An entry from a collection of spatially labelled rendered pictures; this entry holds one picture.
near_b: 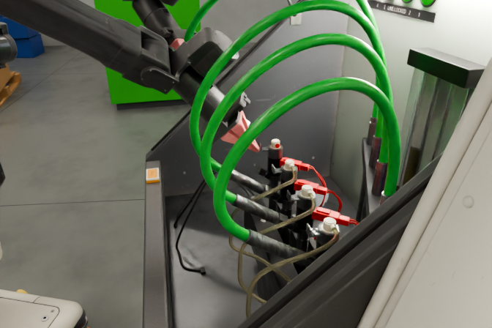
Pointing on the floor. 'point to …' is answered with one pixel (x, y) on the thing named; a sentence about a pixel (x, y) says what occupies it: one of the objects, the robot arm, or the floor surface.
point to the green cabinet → (189, 2)
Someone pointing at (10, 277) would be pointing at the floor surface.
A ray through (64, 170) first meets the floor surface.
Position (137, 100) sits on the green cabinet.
